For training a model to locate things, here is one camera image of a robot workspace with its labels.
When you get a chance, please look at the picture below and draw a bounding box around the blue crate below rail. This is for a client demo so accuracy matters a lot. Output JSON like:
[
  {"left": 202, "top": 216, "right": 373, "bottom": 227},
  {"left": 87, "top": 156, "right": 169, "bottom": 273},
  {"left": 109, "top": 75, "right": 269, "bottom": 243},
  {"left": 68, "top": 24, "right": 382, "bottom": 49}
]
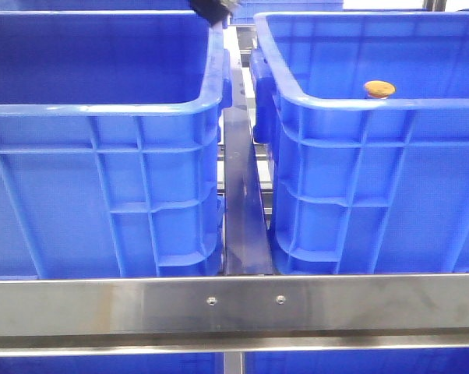
[
  {"left": 0, "top": 353, "right": 224, "bottom": 373},
  {"left": 245, "top": 348, "right": 469, "bottom": 373}
]

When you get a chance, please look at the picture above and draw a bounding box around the steel rack divider bar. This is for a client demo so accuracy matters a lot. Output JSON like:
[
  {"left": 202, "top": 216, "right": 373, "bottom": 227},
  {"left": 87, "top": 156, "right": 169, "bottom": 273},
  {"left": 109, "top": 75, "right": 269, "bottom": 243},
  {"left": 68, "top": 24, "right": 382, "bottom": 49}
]
[{"left": 224, "top": 26, "right": 273, "bottom": 276}]

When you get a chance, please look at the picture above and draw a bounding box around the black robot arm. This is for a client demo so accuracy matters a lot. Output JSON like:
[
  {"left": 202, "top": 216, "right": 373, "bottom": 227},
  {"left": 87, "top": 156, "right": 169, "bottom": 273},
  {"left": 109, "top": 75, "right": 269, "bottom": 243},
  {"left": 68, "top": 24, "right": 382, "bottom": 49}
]
[{"left": 188, "top": 0, "right": 241, "bottom": 26}]

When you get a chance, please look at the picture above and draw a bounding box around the blue crate at left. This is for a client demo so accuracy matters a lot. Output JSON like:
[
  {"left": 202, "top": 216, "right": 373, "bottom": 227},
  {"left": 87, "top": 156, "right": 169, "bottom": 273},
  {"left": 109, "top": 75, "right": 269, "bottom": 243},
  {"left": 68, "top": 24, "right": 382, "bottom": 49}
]
[{"left": 252, "top": 12, "right": 469, "bottom": 274}]

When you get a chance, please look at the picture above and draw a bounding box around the steel rack front rail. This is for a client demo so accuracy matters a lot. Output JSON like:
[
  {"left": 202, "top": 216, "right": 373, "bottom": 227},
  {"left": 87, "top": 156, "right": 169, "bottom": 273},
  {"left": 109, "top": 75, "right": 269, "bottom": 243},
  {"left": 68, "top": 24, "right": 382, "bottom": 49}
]
[{"left": 0, "top": 273, "right": 469, "bottom": 356}]

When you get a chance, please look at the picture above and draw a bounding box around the blue crate with buttons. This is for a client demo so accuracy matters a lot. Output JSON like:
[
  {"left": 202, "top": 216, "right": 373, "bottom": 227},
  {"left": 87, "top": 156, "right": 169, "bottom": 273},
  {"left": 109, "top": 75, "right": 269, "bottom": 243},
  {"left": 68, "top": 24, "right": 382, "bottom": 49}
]
[{"left": 0, "top": 11, "right": 232, "bottom": 281}]

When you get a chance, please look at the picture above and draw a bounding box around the distant blue crate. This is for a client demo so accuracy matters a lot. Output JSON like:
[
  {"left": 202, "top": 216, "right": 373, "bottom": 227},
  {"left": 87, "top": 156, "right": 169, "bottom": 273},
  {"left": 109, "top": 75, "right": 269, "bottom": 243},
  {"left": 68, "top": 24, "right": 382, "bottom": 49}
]
[{"left": 231, "top": 0, "right": 344, "bottom": 25}]

